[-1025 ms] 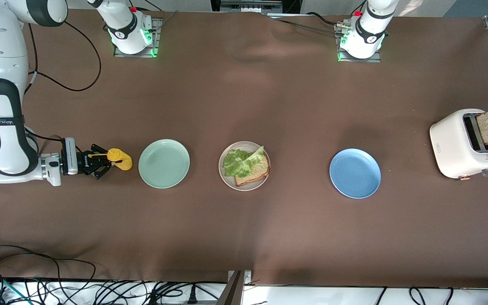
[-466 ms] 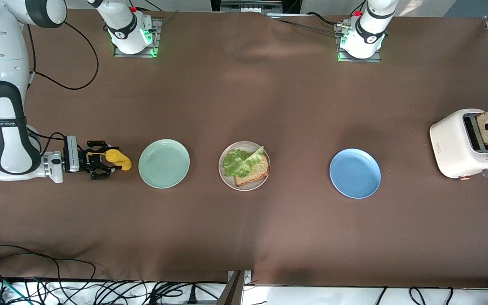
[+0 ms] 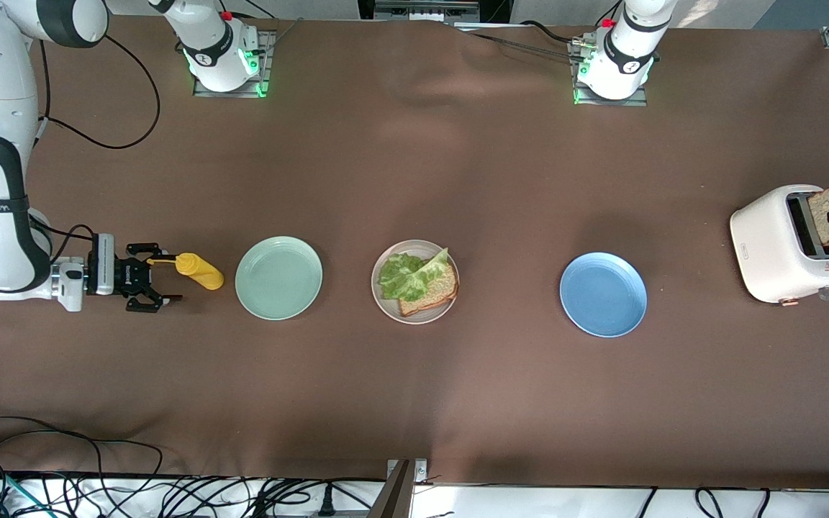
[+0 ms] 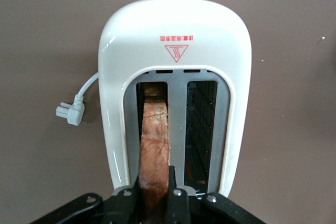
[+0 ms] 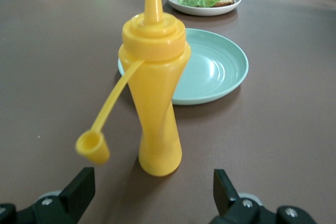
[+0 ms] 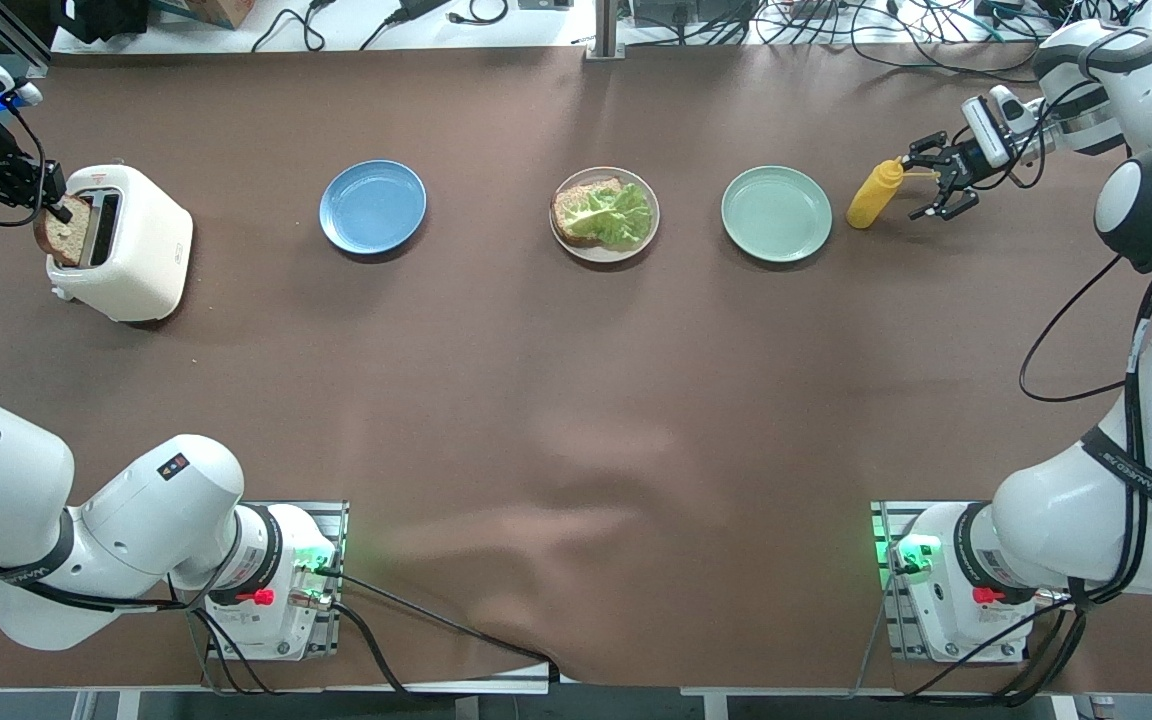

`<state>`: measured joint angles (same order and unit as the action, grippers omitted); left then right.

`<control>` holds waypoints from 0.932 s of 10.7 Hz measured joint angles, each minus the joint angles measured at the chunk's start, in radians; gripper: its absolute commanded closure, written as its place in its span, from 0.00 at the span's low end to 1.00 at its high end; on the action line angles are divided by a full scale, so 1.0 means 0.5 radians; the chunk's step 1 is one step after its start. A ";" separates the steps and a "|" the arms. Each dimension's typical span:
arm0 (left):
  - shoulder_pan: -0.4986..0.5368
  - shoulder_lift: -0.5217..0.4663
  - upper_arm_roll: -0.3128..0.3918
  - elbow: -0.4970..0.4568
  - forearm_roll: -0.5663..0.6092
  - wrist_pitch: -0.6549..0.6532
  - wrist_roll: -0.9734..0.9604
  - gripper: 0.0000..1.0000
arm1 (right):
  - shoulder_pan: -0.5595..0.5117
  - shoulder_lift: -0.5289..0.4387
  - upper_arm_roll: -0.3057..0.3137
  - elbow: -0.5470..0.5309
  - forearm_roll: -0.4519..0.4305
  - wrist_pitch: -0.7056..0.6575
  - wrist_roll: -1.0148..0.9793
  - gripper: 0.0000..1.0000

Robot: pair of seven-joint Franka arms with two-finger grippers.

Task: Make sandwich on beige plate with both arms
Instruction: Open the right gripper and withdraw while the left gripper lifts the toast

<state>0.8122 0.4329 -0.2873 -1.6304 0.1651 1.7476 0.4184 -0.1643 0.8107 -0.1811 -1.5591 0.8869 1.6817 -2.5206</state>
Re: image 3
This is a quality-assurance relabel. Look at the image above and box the yellow squeeze bottle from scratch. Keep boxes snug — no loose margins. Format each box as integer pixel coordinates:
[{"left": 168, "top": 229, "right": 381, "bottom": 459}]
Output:
[{"left": 147, "top": 252, "right": 225, "bottom": 291}]

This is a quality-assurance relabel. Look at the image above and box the green lettuce leaf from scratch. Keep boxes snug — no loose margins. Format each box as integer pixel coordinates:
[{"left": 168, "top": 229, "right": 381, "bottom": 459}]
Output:
[{"left": 377, "top": 248, "right": 451, "bottom": 301}]

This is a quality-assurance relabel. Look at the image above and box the mint green plate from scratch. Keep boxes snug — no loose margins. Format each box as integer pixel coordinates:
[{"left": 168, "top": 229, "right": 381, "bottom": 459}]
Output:
[{"left": 235, "top": 236, "right": 324, "bottom": 322}]

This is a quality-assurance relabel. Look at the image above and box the beige plate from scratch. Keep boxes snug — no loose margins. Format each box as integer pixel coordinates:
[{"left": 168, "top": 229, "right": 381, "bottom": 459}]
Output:
[{"left": 371, "top": 240, "right": 460, "bottom": 325}]

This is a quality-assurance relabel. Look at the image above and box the blue plate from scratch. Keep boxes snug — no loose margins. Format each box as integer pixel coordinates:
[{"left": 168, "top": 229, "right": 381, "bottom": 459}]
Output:
[{"left": 559, "top": 252, "right": 648, "bottom": 339}]

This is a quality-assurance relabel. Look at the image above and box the white toaster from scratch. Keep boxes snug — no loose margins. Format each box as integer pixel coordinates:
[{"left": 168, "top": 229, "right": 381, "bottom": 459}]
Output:
[{"left": 730, "top": 184, "right": 829, "bottom": 306}]

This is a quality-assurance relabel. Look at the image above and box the brown table cloth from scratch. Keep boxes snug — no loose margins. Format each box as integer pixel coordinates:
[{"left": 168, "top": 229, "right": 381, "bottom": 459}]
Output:
[{"left": 0, "top": 13, "right": 829, "bottom": 491}]

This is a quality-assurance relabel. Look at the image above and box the dark metal equipment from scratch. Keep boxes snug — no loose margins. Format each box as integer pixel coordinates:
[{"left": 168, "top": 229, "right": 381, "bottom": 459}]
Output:
[{"left": 357, "top": 0, "right": 513, "bottom": 24}]

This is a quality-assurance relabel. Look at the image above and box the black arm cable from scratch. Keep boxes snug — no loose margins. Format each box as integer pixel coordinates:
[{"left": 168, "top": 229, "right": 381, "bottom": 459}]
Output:
[{"left": 39, "top": 32, "right": 162, "bottom": 151}]

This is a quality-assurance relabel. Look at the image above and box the long black looped cable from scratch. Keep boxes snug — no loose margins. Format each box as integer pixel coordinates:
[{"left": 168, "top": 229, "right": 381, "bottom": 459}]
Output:
[{"left": 0, "top": 416, "right": 164, "bottom": 499}]

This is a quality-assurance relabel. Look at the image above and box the dark metal post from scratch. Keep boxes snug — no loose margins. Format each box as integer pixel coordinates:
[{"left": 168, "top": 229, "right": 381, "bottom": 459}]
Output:
[{"left": 366, "top": 460, "right": 413, "bottom": 518}]

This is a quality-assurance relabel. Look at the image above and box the silver metal bracket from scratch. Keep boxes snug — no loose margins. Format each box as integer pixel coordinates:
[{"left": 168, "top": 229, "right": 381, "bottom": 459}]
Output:
[{"left": 386, "top": 458, "right": 428, "bottom": 484}]

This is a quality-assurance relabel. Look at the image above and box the black base cable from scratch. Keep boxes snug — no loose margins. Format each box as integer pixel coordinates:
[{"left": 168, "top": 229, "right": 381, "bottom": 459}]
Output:
[{"left": 468, "top": 20, "right": 602, "bottom": 62}]

